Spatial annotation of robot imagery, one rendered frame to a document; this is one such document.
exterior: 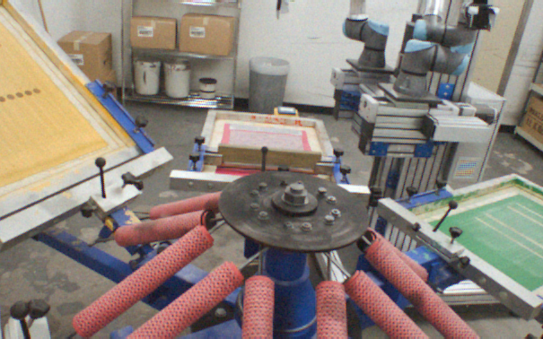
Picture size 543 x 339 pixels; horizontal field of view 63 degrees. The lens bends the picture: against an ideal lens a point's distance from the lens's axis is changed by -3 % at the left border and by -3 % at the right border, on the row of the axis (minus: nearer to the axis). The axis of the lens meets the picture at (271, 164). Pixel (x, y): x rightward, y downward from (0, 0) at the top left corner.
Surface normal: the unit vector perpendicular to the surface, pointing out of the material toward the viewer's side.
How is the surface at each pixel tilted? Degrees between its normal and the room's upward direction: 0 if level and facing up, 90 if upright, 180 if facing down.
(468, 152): 90
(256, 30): 90
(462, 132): 90
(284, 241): 0
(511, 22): 90
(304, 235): 0
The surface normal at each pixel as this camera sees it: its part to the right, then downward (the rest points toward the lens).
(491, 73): 0.03, 0.43
